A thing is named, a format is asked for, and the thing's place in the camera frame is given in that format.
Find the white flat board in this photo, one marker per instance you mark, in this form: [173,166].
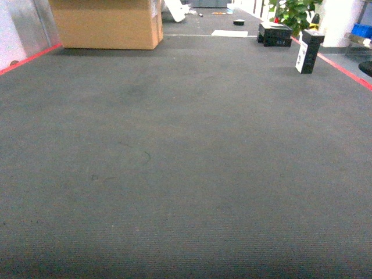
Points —
[230,33]

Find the small black round device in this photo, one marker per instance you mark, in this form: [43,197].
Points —
[239,22]

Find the black flat boxes stack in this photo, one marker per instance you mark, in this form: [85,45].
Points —
[274,34]

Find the large cardboard box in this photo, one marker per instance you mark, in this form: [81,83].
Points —
[135,25]

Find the upright black white box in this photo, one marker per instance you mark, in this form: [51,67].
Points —
[309,46]

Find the green potted plant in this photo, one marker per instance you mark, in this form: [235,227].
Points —
[293,13]

